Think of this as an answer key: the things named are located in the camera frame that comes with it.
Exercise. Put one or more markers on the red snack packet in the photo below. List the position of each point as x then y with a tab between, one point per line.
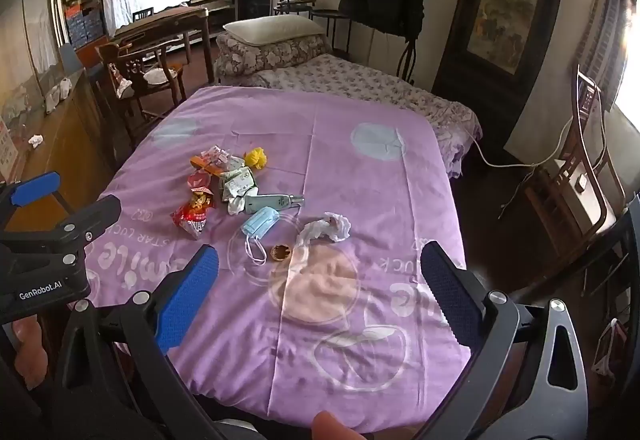
192	215

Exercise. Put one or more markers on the slatted wooden chair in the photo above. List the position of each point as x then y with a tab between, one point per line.
575	159

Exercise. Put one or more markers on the yellow wrapper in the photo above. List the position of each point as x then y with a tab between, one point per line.
256	158

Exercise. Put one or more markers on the small wooden chair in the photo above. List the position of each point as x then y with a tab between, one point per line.
142	13

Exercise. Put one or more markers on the dark wooden desk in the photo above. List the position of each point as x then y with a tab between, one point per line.
165	18

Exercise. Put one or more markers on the green and white carton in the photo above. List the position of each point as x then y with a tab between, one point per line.
241	176

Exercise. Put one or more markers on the folded floral quilt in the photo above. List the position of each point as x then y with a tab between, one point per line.
270	55

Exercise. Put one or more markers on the person's right hand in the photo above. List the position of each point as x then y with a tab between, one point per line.
332	427

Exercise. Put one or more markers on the person's left hand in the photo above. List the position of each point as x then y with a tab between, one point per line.
30	350

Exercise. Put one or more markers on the floral bed sheet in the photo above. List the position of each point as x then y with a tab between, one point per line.
370	84

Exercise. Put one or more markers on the brown fruit shell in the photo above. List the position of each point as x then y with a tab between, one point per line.
281	251

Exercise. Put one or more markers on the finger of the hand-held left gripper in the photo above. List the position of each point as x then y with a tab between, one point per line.
90	219
35	188

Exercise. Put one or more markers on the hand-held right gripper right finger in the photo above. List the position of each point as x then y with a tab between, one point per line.
450	297

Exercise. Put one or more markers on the clear pink plastic wrapper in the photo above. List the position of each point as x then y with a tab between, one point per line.
214	152
232	163

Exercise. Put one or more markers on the orange box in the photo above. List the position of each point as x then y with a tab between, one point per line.
202	163

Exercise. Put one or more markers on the framed landscape painting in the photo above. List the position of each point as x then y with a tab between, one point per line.
505	4

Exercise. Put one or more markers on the carved wooden armchair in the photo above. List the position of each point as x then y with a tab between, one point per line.
135	64

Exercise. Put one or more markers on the white pillow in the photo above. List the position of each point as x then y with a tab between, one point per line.
272	28

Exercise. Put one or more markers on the blue face mask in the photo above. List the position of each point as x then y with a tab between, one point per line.
260	222

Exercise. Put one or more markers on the red and white bag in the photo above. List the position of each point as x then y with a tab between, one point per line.
610	345

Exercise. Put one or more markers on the stack of storage boxes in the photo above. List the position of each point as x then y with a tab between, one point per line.
80	9

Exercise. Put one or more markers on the wooden cabinet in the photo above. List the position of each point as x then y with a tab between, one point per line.
55	144

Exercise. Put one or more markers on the striped curtain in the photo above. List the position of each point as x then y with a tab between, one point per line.
605	44

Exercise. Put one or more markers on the large white tissue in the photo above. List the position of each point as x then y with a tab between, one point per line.
325	230

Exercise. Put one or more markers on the white plastic bag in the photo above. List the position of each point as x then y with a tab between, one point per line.
122	87

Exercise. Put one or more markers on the white round cushion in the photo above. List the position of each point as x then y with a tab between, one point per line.
157	77

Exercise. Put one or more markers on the black round side table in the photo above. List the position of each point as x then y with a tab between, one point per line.
330	14

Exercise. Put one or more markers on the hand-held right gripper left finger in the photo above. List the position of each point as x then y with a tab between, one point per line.
190	295

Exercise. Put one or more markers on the purple printed blanket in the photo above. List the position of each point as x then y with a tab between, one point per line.
325	144

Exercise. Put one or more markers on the small white tissue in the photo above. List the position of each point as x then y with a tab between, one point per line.
235	206

